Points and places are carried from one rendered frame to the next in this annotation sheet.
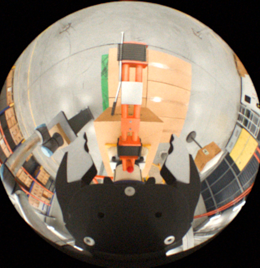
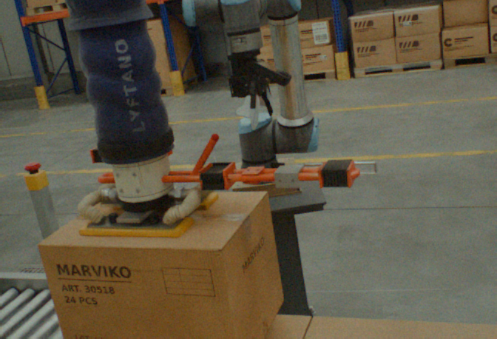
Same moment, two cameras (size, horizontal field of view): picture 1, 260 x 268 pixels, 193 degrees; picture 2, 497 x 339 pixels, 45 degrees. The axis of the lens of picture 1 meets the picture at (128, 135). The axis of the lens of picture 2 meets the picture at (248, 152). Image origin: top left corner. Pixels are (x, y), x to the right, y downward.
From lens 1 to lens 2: 160 cm
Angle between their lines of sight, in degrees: 66
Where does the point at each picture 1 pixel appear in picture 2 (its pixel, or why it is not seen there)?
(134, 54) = (331, 165)
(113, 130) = (238, 205)
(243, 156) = not seen: outside the picture
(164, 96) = not seen: outside the picture
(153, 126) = (221, 237)
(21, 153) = (288, 61)
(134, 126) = (250, 172)
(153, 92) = not seen: outside the picture
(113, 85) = (347, 326)
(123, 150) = (220, 167)
